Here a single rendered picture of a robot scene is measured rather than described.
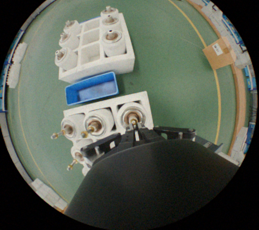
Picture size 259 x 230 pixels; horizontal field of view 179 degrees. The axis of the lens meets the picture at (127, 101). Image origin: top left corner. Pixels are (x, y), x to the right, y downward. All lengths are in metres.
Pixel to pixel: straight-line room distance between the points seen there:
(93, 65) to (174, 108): 0.52
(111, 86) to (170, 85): 0.38
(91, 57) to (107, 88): 0.22
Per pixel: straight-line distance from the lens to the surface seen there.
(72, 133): 0.33
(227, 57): 0.96
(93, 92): 0.53
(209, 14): 2.43
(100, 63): 0.37
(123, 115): 0.24
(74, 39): 0.49
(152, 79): 0.53
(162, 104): 0.54
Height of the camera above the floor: 0.49
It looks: 90 degrees down
